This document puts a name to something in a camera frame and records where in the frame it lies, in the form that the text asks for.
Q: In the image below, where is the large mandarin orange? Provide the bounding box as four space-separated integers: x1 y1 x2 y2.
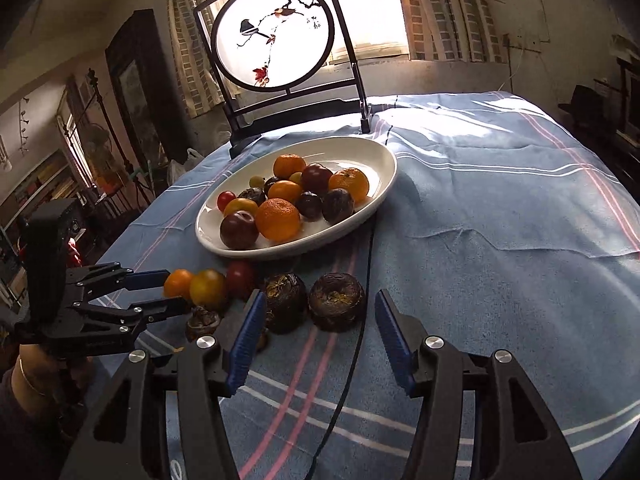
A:
272 154 307 180

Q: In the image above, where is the small yellow fruit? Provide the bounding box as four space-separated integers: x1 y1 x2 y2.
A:
250 176 265 188

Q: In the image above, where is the white oval plate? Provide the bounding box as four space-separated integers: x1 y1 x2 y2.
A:
195 136 397 260

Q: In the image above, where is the large dark plum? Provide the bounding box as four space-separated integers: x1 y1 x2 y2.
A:
219 210 259 250

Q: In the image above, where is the black hat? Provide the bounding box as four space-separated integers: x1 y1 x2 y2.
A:
558 84 604 122

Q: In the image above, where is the standing electric fan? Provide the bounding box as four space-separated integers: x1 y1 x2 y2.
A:
79 124 125 195

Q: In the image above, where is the dark red plum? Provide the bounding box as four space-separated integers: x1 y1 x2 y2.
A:
300 162 333 196

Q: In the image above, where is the red cherry tomato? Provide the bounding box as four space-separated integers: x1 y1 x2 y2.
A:
216 191 236 212

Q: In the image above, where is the left checked curtain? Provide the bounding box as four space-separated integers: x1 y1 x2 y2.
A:
167 0 224 118

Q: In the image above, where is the small orange kumquat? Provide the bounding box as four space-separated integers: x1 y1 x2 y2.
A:
163 269 194 301

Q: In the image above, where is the black cable on table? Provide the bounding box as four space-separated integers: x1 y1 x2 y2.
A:
304 219 377 480

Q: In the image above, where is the checked curtain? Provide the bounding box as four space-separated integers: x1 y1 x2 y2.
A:
167 0 224 118
400 0 506 63

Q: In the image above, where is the dark cherry with stem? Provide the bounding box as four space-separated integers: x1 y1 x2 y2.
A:
262 177 279 195

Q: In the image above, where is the left hand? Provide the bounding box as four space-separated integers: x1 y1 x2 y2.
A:
11 344 93 417

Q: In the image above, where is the right checked curtain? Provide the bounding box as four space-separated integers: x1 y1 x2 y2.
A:
400 0 506 63

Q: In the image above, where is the yellow-orange tomato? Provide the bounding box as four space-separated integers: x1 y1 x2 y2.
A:
224 197 259 217

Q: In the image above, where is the dark framed painting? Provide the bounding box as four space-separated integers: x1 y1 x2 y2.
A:
105 9 189 169

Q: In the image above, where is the bird painting screen stand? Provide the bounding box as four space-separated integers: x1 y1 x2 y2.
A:
192 0 371 158

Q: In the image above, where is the dark wrinkled passion fruit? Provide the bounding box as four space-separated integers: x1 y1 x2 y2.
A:
186 307 221 342

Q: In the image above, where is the white plastic bag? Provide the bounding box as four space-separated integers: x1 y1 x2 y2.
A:
166 147 205 187

